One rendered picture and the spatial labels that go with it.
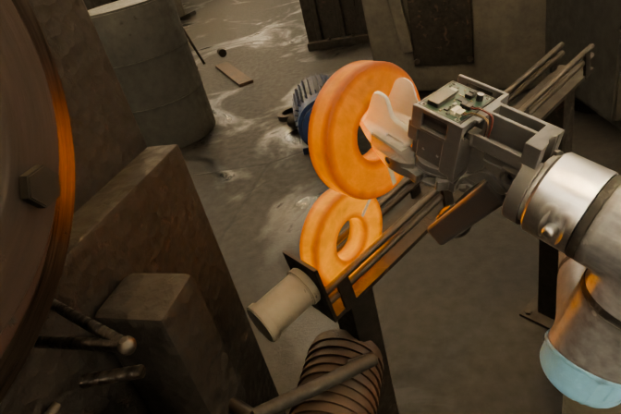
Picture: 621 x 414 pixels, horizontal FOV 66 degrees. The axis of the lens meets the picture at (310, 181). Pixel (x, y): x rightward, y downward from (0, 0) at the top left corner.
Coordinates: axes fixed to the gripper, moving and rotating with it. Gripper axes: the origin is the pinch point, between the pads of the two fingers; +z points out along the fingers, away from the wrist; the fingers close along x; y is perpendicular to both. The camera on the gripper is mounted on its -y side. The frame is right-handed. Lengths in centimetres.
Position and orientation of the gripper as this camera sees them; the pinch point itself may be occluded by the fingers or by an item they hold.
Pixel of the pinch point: (366, 115)
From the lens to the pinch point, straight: 54.4
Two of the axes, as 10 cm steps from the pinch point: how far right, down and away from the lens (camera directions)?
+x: -7.4, 4.8, -4.6
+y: -0.6, -7.4, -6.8
